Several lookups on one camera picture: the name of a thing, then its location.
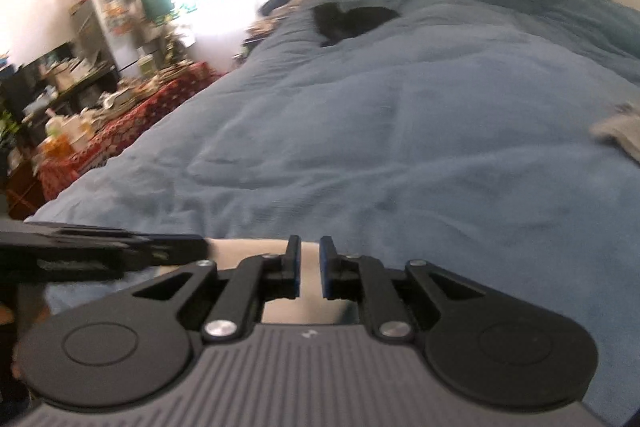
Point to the black garment on bed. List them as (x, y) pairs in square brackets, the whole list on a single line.
[(350, 22)]

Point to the red patterned tablecloth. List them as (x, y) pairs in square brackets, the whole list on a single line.
[(140, 117)]

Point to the cream knit sweater vest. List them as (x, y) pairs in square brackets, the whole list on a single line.
[(310, 277)]

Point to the dark wooden nightstand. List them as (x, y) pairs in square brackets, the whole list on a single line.
[(260, 42)]

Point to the blue fleece blanket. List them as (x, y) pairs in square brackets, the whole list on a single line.
[(400, 132)]

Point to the white refrigerator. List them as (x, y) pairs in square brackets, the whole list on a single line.
[(115, 32)]

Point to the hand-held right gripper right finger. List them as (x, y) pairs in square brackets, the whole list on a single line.
[(325, 268)]

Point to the black shelving unit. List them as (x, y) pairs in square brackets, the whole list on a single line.
[(30, 77)]

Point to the green drink cup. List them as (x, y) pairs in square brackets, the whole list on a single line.
[(146, 67)]

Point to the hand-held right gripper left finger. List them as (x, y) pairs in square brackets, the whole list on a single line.
[(296, 268)]

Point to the grey t-shirt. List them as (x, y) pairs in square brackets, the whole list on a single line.
[(620, 132)]

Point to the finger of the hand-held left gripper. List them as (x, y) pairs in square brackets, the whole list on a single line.
[(170, 249)]

